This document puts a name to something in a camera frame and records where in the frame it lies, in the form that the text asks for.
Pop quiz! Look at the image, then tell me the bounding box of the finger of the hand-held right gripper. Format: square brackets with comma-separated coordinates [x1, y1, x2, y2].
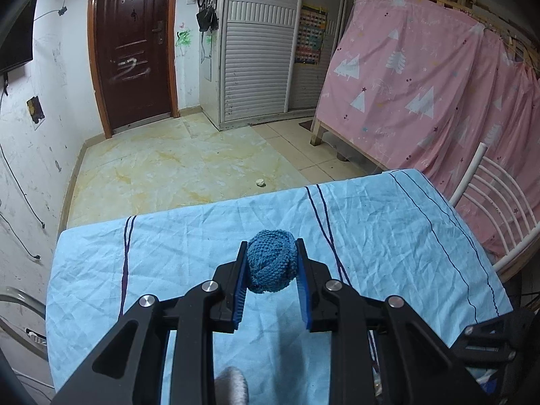
[458, 316, 518, 360]

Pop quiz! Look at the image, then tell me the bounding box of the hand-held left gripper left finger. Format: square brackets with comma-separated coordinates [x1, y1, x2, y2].
[53, 240, 249, 405]

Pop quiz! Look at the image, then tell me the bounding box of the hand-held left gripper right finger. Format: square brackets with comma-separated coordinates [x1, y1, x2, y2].
[296, 238, 486, 405]

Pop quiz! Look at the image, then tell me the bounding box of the blue knitted ball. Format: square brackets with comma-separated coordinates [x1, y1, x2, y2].
[246, 230, 299, 295]

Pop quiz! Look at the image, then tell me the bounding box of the light blue striped tablecloth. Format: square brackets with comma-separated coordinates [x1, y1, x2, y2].
[46, 169, 514, 405]

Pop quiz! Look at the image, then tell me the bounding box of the grey soft item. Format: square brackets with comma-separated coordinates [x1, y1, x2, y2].
[214, 366, 250, 405]

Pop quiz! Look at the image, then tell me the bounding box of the white metal chair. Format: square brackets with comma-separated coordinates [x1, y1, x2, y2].
[447, 143, 540, 273]

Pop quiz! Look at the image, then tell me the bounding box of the pink tree print curtain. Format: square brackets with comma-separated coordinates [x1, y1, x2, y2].
[314, 0, 540, 259]

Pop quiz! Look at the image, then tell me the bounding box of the white shutter wardrobe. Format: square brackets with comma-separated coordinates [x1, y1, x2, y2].
[213, 0, 351, 132]

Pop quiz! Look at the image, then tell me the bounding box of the dark red wooden door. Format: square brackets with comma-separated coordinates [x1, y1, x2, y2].
[87, 0, 180, 139]

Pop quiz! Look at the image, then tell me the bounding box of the colourful grid wall poster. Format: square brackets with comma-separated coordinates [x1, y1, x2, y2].
[295, 5, 329, 67]

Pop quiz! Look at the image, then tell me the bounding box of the open wall socket box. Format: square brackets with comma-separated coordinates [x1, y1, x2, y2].
[26, 96, 46, 126]

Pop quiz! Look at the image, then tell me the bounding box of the black wall television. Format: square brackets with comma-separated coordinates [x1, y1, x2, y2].
[0, 0, 35, 76]

